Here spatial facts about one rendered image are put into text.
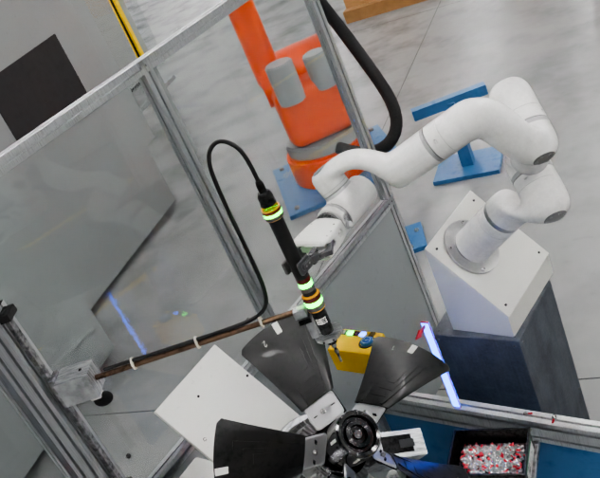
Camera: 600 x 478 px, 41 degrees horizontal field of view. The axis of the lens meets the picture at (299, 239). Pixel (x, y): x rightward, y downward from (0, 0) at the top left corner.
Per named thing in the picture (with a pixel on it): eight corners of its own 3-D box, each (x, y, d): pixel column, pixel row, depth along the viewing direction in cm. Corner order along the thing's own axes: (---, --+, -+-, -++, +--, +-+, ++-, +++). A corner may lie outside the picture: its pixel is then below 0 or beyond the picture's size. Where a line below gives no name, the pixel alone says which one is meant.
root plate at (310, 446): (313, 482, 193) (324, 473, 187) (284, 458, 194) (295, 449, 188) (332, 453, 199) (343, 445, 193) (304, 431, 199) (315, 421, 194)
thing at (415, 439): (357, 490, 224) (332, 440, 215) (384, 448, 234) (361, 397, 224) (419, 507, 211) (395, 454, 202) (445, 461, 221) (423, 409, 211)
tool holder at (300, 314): (307, 350, 189) (292, 319, 185) (307, 333, 196) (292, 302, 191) (343, 339, 188) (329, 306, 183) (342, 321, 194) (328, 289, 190)
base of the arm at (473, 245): (454, 211, 256) (483, 177, 242) (504, 243, 256) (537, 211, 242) (435, 251, 245) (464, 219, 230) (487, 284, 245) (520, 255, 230)
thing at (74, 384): (63, 411, 198) (46, 386, 194) (71, 393, 204) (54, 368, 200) (101, 399, 196) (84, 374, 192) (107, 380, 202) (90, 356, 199)
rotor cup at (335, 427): (347, 490, 197) (369, 475, 187) (300, 451, 198) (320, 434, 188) (374, 446, 206) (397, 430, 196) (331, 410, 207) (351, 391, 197)
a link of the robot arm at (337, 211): (358, 232, 193) (353, 240, 191) (329, 231, 198) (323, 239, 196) (346, 203, 189) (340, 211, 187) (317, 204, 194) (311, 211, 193)
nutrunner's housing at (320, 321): (325, 350, 191) (248, 187, 170) (324, 340, 195) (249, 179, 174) (340, 344, 191) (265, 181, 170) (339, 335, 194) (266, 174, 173)
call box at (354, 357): (337, 373, 257) (326, 348, 252) (354, 352, 263) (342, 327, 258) (379, 379, 246) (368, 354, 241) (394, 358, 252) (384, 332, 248)
